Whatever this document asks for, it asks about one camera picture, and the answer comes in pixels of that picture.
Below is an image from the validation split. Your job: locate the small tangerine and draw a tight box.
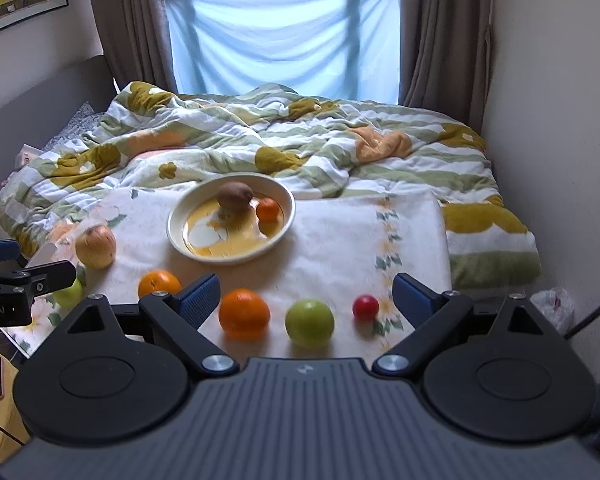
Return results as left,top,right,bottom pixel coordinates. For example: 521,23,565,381
256,197,280,223

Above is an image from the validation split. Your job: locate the brown right curtain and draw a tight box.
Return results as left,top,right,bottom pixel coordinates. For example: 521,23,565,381
399,0,493,131

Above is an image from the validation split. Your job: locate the white plastic bag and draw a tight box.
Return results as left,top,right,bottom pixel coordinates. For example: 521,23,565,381
530,287,574,335

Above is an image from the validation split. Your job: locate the grey headboard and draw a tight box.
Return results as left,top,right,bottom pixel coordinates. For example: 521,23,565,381
0,55,116,188

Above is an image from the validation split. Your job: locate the red cherry tomato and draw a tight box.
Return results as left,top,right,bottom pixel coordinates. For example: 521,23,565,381
352,295,379,322

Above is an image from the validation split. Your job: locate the light blue sheet curtain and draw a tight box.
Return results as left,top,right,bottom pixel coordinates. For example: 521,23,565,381
166,0,400,104

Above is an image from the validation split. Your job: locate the patterned grey pillow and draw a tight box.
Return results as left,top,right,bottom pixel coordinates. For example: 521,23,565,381
42,102,104,152

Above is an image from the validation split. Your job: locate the green apple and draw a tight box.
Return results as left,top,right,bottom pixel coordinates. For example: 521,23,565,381
53,278,84,310
285,299,335,349

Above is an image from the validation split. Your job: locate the striped floral duvet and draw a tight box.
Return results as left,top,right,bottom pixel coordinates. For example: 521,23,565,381
0,81,541,289

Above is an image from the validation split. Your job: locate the brown curtain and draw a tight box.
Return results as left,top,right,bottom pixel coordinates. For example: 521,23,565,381
91,0,176,91
399,0,493,131

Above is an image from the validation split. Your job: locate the large orange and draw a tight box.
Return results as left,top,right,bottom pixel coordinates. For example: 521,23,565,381
218,288,271,341

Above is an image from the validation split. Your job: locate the cream oval fruit bowl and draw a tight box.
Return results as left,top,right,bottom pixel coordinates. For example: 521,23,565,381
166,172,296,266

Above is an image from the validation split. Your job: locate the brown left curtain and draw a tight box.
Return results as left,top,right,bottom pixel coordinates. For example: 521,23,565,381
91,0,176,91

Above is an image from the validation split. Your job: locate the yellow russet apple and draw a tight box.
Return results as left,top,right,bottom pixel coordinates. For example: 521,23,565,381
74,224,117,270

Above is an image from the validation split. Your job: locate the brown kiwi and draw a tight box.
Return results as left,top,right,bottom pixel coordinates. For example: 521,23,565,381
215,181,253,214

